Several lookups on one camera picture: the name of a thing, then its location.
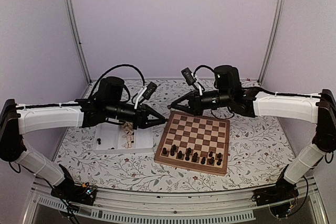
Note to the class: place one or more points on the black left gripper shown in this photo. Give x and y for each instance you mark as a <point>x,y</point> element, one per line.
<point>141,118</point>

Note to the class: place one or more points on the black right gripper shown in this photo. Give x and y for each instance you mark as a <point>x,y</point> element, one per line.
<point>195,106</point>

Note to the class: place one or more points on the wooden chess board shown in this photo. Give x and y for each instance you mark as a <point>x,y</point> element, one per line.
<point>203,134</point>

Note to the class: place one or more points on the white plastic compartment tray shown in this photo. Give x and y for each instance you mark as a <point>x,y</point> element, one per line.
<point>143,140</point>

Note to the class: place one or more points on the dark rook chess piece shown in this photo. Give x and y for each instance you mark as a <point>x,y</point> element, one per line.
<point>219,162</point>

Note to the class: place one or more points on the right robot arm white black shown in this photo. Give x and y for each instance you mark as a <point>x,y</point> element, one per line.
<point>316,108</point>

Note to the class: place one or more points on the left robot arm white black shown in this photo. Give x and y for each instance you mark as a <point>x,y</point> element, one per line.
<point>104,105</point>

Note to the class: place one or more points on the pile of light chess pieces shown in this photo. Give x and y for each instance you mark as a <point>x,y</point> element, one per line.
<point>127,135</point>

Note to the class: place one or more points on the pile of dark chess pieces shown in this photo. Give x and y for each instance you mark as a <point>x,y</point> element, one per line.
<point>105,144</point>

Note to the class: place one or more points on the floral patterned table cloth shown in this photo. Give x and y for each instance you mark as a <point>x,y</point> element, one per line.
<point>258,151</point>

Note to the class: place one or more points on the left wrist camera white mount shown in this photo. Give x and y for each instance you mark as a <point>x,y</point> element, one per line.
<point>145,93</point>

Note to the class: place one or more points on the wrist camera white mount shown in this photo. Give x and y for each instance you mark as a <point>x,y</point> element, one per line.
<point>192,80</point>
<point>145,93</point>

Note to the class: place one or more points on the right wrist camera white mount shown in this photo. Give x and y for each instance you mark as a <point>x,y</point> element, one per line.
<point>192,80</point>

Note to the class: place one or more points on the front aluminium rail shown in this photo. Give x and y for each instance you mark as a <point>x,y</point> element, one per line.
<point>226,206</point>

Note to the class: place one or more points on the right aluminium frame post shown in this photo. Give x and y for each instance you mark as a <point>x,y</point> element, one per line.
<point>271,41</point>

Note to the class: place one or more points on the aluminium frame post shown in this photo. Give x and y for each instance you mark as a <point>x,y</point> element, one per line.
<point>271,41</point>
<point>77,41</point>

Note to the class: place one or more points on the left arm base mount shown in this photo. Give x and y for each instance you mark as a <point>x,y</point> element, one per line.
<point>68,190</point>

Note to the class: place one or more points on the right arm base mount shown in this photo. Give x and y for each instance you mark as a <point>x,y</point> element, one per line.
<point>280,191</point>

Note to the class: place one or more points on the left aluminium frame post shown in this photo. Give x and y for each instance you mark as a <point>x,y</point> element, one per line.
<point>77,41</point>

